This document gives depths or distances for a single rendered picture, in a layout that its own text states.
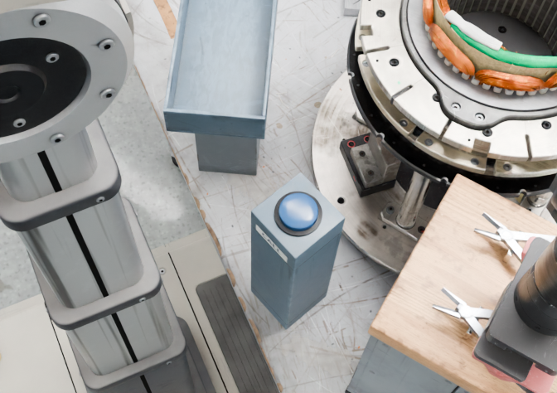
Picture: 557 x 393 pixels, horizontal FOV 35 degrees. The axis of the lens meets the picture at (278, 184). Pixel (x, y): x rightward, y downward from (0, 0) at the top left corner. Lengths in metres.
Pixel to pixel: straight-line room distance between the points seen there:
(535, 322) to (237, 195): 0.57
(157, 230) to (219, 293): 0.39
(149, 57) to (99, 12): 0.82
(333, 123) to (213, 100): 0.29
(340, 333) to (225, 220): 0.21
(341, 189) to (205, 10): 0.31
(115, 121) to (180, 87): 1.19
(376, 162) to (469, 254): 0.32
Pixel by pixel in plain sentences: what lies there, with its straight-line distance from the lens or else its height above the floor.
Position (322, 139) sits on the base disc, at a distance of 1.22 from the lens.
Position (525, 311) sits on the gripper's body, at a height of 1.19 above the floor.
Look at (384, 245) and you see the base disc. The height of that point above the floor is 0.80.
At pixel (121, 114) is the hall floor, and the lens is 2.19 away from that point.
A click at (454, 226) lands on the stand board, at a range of 0.89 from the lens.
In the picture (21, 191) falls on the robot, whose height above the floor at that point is 1.20.
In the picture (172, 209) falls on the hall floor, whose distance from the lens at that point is 2.05.
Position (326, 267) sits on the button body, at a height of 0.91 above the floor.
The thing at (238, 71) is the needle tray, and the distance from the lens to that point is 1.00.
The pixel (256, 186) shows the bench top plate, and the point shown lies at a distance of 1.21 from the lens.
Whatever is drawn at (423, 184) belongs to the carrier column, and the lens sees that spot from 1.05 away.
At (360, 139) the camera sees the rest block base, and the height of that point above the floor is 0.82.
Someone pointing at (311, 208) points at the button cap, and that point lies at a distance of 0.90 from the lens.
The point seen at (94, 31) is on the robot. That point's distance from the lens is 0.51.
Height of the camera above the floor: 1.87
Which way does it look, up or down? 64 degrees down
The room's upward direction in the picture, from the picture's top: 4 degrees clockwise
